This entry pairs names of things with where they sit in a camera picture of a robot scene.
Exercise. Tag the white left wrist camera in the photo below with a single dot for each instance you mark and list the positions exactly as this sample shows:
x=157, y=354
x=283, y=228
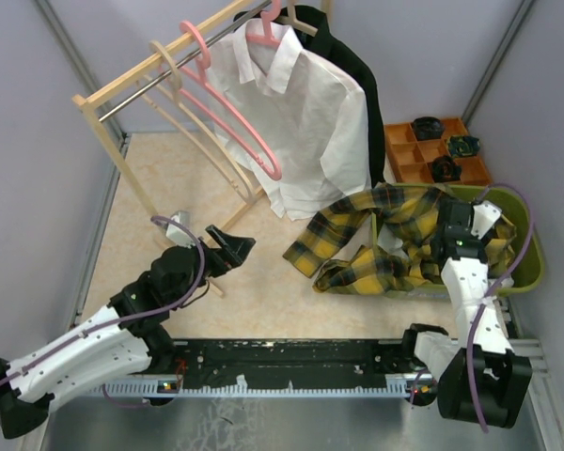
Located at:
x=175, y=234

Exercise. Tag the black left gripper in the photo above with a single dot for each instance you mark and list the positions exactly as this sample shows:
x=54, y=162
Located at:
x=236, y=248

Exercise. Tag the dark rolled sock middle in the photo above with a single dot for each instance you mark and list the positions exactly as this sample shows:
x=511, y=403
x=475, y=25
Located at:
x=444, y=169

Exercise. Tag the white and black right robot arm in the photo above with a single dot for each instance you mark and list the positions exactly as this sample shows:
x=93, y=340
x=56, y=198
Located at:
x=478, y=377

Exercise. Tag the white collared shirt on rack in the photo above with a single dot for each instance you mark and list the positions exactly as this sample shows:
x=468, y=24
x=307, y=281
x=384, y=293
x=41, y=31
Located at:
x=311, y=114

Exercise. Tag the pink hanger on rack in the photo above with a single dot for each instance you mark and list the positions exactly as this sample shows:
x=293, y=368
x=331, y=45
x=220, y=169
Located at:
x=266, y=36

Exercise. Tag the beige hanger under black garment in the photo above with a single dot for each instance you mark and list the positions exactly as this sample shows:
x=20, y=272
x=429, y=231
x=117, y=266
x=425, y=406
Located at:
x=301, y=23

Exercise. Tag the dark rolled sock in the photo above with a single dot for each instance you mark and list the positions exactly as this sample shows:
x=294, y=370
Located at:
x=444, y=169
x=427, y=128

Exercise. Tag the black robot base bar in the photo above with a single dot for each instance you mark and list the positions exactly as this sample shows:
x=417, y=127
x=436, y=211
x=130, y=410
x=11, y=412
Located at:
x=288, y=367

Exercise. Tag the wooden clothes rack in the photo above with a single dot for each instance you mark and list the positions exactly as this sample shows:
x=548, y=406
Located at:
x=192, y=44

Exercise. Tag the orange compartment tray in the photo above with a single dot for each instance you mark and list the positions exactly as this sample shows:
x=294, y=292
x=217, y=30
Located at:
x=412, y=160

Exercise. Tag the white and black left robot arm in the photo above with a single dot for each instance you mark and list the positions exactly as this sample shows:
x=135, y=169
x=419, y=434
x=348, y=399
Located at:
x=125, y=337

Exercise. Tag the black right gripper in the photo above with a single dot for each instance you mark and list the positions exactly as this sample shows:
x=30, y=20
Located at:
x=474, y=237

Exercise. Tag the dark rolled sock top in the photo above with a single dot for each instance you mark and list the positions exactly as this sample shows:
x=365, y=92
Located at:
x=427, y=128

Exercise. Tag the green plastic laundry basket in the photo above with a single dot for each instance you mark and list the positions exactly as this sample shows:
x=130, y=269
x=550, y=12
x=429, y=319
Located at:
x=527, y=275

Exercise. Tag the green patterned rolled sock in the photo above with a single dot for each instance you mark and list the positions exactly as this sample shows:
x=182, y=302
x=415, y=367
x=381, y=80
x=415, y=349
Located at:
x=463, y=145

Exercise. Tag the pink plastic hanger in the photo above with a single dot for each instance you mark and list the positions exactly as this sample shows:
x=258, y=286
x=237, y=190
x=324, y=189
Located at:
x=266, y=159

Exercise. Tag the beige wooden hanger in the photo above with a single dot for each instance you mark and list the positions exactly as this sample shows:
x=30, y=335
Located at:
x=224, y=163

